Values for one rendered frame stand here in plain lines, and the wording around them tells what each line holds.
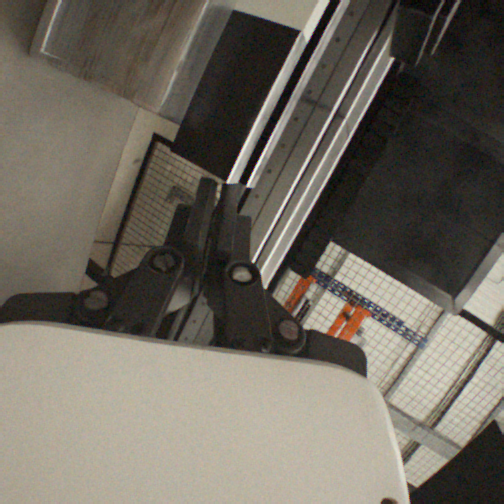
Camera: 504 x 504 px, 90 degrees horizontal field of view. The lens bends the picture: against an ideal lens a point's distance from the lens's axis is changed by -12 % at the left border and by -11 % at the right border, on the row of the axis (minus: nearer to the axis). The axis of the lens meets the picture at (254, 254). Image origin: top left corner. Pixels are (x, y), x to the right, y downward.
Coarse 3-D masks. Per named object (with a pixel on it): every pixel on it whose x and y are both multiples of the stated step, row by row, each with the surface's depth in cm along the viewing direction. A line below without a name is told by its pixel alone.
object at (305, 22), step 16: (240, 0) 9; (256, 0) 9; (272, 0) 9; (288, 0) 9; (304, 0) 9; (320, 0) 9; (272, 16) 9; (288, 16) 9; (304, 16) 9; (320, 16) 9; (304, 32) 9
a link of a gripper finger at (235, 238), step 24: (216, 216) 10; (240, 216) 11; (216, 240) 9; (240, 240) 10; (216, 264) 9; (216, 288) 9; (264, 288) 9; (216, 312) 10; (288, 312) 9; (288, 336) 8
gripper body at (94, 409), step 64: (0, 384) 4; (64, 384) 5; (128, 384) 5; (192, 384) 5; (256, 384) 6; (320, 384) 6; (0, 448) 4; (64, 448) 4; (128, 448) 4; (192, 448) 4; (256, 448) 5; (320, 448) 5; (384, 448) 5
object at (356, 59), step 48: (384, 0) 28; (336, 48) 30; (384, 48) 29; (336, 96) 31; (288, 144) 34; (336, 144) 35; (240, 192) 37; (288, 192) 35; (288, 240) 43; (192, 336) 43
